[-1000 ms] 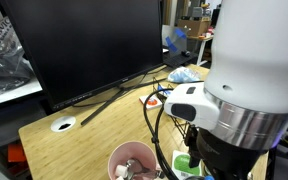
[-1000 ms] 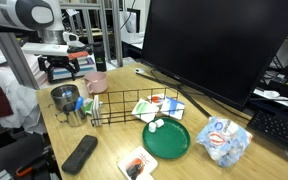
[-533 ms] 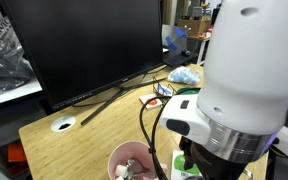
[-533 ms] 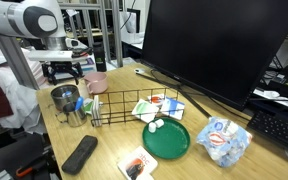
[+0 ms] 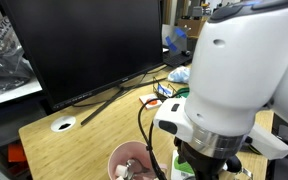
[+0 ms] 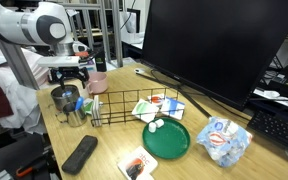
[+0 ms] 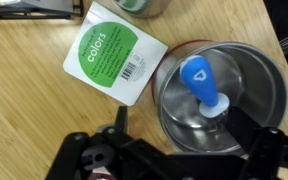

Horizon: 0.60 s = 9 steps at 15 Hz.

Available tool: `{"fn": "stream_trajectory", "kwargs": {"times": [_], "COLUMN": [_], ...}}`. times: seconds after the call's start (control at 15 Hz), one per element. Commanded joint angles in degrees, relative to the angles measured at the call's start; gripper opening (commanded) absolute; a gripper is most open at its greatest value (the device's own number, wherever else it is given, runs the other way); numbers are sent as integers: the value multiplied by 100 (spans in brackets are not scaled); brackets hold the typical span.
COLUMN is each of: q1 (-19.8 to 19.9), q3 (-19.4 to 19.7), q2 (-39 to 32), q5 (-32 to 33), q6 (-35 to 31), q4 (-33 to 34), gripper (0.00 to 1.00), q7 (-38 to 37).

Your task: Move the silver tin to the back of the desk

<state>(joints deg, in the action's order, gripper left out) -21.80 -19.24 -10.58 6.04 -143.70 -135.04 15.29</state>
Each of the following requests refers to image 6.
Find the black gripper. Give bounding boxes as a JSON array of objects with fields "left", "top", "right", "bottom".
[{"left": 48, "top": 67, "right": 89, "bottom": 90}]

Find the silver round tin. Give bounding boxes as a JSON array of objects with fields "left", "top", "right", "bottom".
[{"left": 51, "top": 85, "right": 80, "bottom": 110}]

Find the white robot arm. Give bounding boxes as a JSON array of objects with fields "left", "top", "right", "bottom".
[{"left": 0, "top": 0, "right": 89, "bottom": 90}]

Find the pink plastic mug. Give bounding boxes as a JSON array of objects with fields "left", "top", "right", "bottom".
[{"left": 86, "top": 72, "right": 108, "bottom": 94}]

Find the green board book flat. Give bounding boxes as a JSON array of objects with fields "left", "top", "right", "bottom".
[{"left": 83, "top": 98, "right": 93, "bottom": 115}]

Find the small steel pitcher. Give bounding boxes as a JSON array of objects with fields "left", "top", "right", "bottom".
[{"left": 55, "top": 102, "right": 87, "bottom": 127}]

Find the blue white book in rack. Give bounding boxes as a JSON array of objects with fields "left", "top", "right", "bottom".
[{"left": 92, "top": 95, "right": 102, "bottom": 127}]

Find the vegetables green board book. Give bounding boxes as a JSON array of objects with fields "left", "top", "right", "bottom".
[{"left": 132, "top": 99, "right": 159, "bottom": 123}]

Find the black eyeglass case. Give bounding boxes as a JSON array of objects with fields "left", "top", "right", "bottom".
[{"left": 61, "top": 135, "right": 98, "bottom": 175}]

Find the white marshmallow on plate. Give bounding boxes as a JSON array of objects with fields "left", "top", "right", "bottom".
[
  {"left": 148, "top": 122, "right": 157, "bottom": 133},
  {"left": 155, "top": 119, "right": 164, "bottom": 128}
]

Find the transport blue board book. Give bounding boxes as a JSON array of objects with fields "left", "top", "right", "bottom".
[{"left": 160, "top": 97, "right": 185, "bottom": 120}]

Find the abc red board book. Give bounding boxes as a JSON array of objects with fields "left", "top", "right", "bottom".
[{"left": 117, "top": 146, "right": 158, "bottom": 180}]

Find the green round plate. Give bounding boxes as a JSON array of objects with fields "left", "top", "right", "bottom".
[{"left": 142, "top": 117, "right": 190, "bottom": 159}]

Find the large black computer monitor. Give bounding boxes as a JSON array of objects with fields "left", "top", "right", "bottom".
[{"left": 142, "top": 0, "right": 288, "bottom": 110}]

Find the clear bag of marshmallows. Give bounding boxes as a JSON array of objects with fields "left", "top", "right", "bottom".
[{"left": 196, "top": 117, "right": 253, "bottom": 167}]

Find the black keyboard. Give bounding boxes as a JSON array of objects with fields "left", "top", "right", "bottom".
[{"left": 248, "top": 111, "right": 288, "bottom": 147}]

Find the black wire rack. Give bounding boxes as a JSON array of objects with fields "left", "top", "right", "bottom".
[{"left": 98, "top": 87, "right": 179, "bottom": 126}]

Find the white desk cable grommet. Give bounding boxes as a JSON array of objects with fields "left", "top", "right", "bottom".
[{"left": 134, "top": 68, "right": 145, "bottom": 74}]

